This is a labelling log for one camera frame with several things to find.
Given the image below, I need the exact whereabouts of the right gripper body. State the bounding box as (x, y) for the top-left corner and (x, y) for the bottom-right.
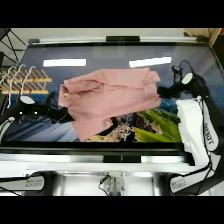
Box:
(156, 85), (175, 99)

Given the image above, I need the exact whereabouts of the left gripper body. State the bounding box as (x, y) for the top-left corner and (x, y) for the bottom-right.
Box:
(52, 107), (75, 124)

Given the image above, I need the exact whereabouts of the white garment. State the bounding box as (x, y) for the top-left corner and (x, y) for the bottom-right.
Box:
(175, 96), (212, 168)

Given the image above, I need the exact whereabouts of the pink checked shirt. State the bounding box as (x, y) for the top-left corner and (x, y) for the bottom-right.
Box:
(57, 67), (163, 143)

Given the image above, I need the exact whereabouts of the silver frame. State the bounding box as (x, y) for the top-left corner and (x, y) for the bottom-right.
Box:
(0, 151), (224, 197)

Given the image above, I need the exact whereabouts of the brown clothes hanger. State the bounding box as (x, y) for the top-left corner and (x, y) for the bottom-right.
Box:
(19, 65), (53, 95)
(9, 64), (51, 96)
(0, 65), (41, 96)

